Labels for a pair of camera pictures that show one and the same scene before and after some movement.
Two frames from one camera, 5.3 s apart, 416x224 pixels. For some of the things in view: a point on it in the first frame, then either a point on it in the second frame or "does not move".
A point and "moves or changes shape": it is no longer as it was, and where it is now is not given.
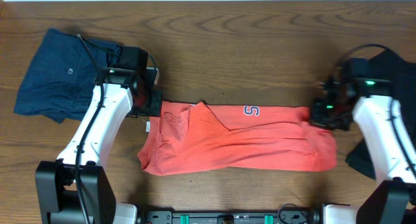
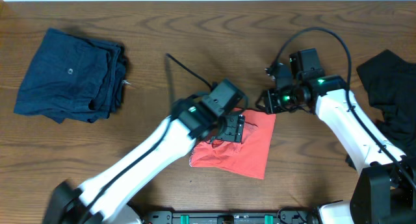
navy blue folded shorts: x=59 y=82 does not move
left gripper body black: x=149 y=104 → x=228 y=128
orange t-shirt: x=191 y=137 moves or changes shape
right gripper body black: x=331 y=115 → x=283 y=100
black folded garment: x=386 y=65 does not move
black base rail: x=232 y=217 does not move
